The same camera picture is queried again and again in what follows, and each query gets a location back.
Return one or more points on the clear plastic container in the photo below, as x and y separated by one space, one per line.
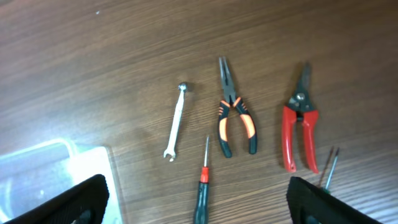
34 175

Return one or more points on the green screwdriver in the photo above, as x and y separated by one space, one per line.
330 175

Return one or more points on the silver wrench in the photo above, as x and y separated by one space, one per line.
170 150

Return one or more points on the black red screwdriver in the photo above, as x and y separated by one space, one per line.
201 210

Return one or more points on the orange black needle-nose pliers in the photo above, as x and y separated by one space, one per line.
231 100

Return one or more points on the red handled cutters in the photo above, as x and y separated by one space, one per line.
299 109

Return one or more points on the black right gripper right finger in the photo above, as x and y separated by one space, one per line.
309 204

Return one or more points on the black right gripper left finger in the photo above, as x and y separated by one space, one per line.
83 203

